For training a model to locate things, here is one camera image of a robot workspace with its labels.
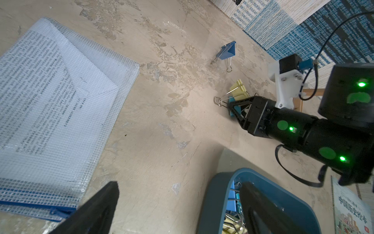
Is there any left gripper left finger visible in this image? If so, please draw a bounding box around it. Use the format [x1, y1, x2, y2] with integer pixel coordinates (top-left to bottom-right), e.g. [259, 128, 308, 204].
[51, 181, 119, 234]

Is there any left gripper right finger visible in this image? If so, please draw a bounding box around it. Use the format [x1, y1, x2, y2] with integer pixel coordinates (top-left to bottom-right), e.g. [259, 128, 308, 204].
[239, 182, 306, 234]

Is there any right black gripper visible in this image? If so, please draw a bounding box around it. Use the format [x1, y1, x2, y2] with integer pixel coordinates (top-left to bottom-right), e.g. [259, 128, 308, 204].
[228, 96, 318, 151]

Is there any yellow binder clip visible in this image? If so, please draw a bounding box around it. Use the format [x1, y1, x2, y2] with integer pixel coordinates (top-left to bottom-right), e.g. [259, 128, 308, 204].
[213, 79, 251, 107]
[222, 213, 247, 234]

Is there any blue binder clip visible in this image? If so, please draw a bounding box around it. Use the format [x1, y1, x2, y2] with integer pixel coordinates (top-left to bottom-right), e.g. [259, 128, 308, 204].
[226, 181, 237, 212]
[210, 41, 236, 73]

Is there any teal plastic storage box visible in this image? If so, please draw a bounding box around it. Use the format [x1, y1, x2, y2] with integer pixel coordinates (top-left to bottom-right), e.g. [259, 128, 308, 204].
[197, 168, 321, 234]

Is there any teal binder clip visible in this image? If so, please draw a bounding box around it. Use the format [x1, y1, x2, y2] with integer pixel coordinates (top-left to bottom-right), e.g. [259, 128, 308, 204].
[228, 97, 242, 117]

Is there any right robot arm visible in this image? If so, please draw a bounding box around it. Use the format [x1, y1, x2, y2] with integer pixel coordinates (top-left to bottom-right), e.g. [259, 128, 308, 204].
[228, 63, 374, 188]

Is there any colourful history picture book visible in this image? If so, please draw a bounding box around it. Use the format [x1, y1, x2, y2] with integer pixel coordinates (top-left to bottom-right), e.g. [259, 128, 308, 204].
[331, 177, 374, 234]

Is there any white paper document pouch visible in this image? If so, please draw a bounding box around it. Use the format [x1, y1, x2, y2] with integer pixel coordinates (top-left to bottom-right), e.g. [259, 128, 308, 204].
[1, 18, 140, 222]

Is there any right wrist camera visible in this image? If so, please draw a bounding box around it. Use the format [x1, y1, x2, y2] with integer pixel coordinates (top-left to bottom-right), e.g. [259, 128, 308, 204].
[268, 54, 316, 110]

